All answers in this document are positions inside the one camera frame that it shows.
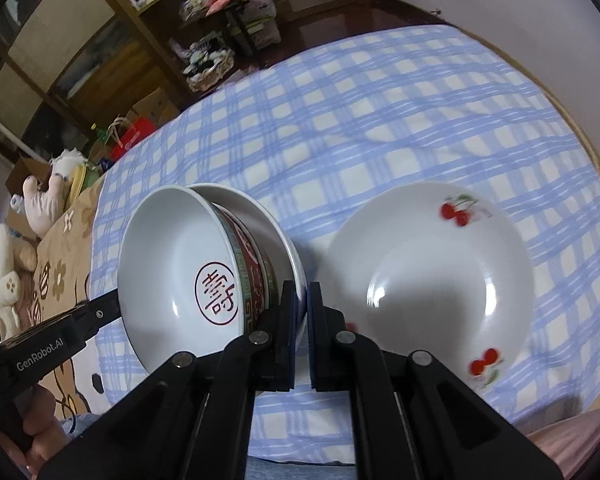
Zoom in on red shopping bag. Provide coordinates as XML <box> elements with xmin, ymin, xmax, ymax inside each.
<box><xmin>111</xmin><ymin>117</ymin><xmax>156</xmax><ymax>161</ymax></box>

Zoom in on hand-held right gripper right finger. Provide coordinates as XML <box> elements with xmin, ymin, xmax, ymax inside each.
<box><xmin>307</xmin><ymin>281</ymin><xmax>563</xmax><ymax>480</ymax></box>

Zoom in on blue checked tablecloth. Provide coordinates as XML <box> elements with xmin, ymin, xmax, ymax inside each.
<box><xmin>87</xmin><ymin>25</ymin><xmax>600</xmax><ymax>466</ymax></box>

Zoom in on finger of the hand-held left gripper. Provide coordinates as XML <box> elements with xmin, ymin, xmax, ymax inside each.
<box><xmin>60</xmin><ymin>292</ymin><xmax>123</xmax><ymax>341</ymax></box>

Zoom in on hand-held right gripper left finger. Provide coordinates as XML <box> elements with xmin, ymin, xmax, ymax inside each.
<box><xmin>40</xmin><ymin>280</ymin><xmax>298</xmax><ymax>480</ymax></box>

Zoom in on small dark table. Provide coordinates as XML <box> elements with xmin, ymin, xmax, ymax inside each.
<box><xmin>180</xmin><ymin>0</ymin><xmax>281</xmax><ymax>57</ymax></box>

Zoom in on person's pink clothing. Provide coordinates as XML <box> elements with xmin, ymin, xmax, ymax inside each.
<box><xmin>525</xmin><ymin>407</ymin><xmax>600</xmax><ymax>480</ymax></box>

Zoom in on cream plush toy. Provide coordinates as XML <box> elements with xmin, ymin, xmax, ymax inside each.
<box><xmin>0</xmin><ymin>222</ymin><xmax>39</xmax><ymax>337</ymax></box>

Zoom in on zebra plush toy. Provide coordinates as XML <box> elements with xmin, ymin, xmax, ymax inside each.
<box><xmin>182</xmin><ymin>32</ymin><xmax>231</xmax><ymax>68</ymax></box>

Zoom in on wicker basket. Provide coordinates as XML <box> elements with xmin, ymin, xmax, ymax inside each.
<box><xmin>185</xmin><ymin>53</ymin><xmax>236</xmax><ymax>92</ymax></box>

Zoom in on open cardboard box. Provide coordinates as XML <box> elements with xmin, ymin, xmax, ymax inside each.
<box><xmin>5</xmin><ymin>157</ymin><xmax>51</xmax><ymax>196</ymax></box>

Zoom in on white storage box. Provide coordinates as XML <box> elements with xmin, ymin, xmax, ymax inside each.
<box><xmin>240</xmin><ymin>7</ymin><xmax>284</xmax><ymax>51</ymax></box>

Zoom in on plain white bowl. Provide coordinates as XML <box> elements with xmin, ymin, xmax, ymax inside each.
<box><xmin>187</xmin><ymin>183</ymin><xmax>309</xmax><ymax>346</ymax></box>

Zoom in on person's left hand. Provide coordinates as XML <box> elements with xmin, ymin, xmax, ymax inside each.
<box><xmin>22</xmin><ymin>387</ymin><xmax>72</xmax><ymax>466</ymax></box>

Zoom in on closed cardboard box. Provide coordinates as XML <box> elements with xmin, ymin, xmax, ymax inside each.
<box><xmin>130</xmin><ymin>87</ymin><xmax>181</xmax><ymax>126</ymax></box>

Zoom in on pinkish white plush toy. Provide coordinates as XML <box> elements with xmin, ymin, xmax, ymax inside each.
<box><xmin>22</xmin><ymin>172</ymin><xmax>74</xmax><ymax>239</ymax></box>

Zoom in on person's blue jeans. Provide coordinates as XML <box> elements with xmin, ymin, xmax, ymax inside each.
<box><xmin>245</xmin><ymin>452</ymin><xmax>357</xmax><ymax>480</ymax></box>

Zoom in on wooden cabinet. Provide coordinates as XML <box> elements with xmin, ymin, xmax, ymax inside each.
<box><xmin>0</xmin><ymin>0</ymin><xmax>191</xmax><ymax>161</ymax></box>

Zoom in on white cherry plate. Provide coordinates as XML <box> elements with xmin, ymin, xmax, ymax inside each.
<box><xmin>314</xmin><ymin>182</ymin><xmax>535</xmax><ymax>397</ymax></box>

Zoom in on white spiky plush toy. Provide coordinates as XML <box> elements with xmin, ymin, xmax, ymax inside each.
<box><xmin>50</xmin><ymin>149</ymin><xmax>89</xmax><ymax>177</ymax></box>

